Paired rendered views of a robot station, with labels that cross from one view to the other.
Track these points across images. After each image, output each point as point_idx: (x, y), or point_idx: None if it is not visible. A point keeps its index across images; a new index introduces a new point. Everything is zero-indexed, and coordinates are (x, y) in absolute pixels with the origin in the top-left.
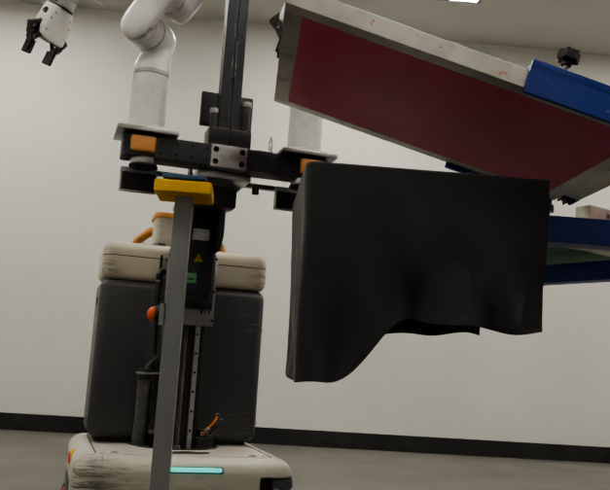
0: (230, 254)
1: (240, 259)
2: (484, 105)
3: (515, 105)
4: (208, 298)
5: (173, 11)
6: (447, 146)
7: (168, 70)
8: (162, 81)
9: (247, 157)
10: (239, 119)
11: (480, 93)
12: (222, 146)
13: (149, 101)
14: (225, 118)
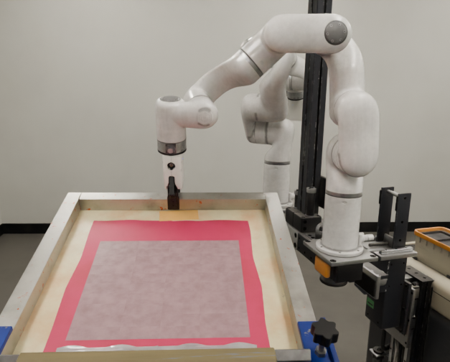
0: None
1: None
2: (82, 328)
3: (45, 351)
4: (380, 326)
5: (255, 121)
6: (249, 327)
7: (275, 159)
8: (270, 169)
9: (298, 240)
10: (306, 202)
11: (59, 319)
12: (288, 226)
13: (263, 184)
14: (299, 200)
